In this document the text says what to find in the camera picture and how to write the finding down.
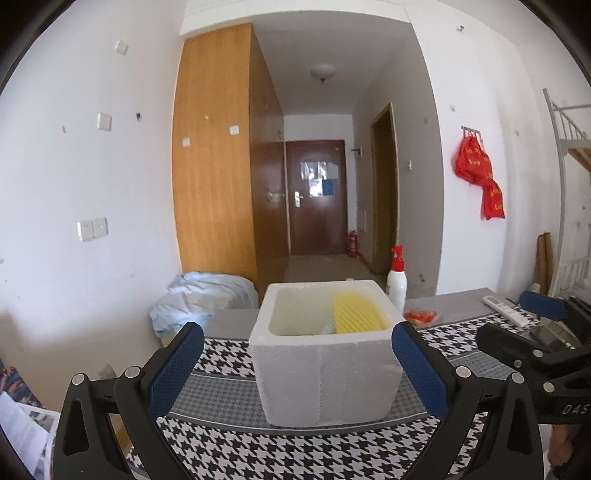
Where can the light blue plastic bag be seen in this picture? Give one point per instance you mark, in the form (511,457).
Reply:
(194,297)

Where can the white wall socket pair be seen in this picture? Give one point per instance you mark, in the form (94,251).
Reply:
(89,230)

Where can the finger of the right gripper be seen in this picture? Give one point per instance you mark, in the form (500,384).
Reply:
(530,359)
(557,309)

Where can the white red pump bottle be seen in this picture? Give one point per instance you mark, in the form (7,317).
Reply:
(397,282)

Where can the wooden boards against wall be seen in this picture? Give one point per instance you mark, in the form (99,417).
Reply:
(545,263)

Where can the dark brown entrance door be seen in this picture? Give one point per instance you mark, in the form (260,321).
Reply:
(316,179)

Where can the person's right hand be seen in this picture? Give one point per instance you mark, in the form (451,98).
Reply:
(561,449)

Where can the papers bottom left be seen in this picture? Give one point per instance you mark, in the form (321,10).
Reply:
(31,432)

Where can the ceiling lamp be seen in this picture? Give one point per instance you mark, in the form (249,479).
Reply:
(323,72)

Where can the white remote control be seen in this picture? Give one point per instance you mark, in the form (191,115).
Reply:
(509,313)

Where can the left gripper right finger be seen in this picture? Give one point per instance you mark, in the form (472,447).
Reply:
(510,446)

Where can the red fire extinguisher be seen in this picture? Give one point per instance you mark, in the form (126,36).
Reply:
(353,244)

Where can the houndstooth table cloth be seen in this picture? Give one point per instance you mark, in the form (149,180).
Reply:
(384,448)

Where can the white metal bunk ladder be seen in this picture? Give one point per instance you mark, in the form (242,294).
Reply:
(572,255)

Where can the white wall switch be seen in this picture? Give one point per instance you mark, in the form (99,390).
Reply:
(104,121)

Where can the red snack packet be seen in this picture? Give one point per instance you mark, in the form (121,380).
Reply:
(421,318)

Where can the light wooden wardrobe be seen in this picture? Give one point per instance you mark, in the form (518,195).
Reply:
(227,159)

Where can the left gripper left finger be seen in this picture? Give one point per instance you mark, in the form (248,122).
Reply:
(86,446)

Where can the yellow foam fruit net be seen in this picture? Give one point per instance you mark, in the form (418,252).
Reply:
(355,313)

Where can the white styrofoam box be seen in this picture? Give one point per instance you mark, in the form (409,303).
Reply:
(309,379)

